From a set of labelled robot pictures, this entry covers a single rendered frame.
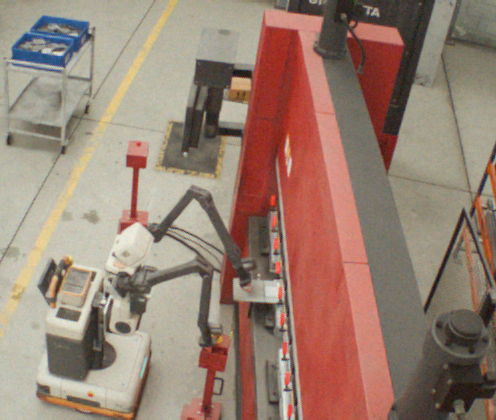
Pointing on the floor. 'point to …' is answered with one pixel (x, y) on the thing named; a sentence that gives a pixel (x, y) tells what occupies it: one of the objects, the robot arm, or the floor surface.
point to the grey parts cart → (49, 94)
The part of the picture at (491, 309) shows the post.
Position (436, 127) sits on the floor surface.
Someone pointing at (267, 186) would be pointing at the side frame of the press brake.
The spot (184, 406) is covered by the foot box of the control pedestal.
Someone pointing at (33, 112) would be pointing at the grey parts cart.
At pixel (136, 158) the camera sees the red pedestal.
